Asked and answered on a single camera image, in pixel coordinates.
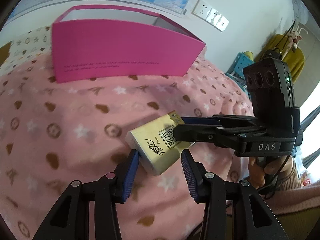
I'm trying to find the yellow tissue pack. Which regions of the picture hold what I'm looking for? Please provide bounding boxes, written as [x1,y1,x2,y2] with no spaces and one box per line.
[125,111,194,176]

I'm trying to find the right forearm pink sleeve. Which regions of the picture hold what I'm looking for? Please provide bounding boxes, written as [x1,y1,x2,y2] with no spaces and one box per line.
[265,159,320,215]

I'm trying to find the person's right hand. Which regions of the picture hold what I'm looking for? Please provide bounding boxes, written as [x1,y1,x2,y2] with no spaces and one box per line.
[248,155,293,189]

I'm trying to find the blue plastic basket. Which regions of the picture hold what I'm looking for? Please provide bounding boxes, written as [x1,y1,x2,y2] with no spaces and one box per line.
[226,53,254,94]

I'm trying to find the yellow hanging coat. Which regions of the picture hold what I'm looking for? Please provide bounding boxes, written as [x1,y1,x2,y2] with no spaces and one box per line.
[254,34,305,83]

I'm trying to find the pink patterned blanket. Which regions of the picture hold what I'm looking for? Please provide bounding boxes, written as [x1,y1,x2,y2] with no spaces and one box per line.
[1,38,253,239]

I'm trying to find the white air conditioner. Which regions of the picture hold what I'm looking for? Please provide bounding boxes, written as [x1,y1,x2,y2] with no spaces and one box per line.
[292,0,311,28]

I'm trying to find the pink cardboard box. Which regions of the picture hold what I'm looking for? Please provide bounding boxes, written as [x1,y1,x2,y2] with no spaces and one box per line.
[52,5,205,83]

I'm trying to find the brown cardboard piece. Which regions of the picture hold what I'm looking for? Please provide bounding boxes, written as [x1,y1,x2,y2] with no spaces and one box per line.
[0,42,11,66]

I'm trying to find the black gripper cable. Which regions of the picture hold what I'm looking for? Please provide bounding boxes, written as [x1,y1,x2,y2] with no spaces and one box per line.
[257,154,293,201]

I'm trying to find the white wall sockets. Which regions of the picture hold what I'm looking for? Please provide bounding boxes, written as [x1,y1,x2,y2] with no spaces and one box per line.
[192,0,229,32]

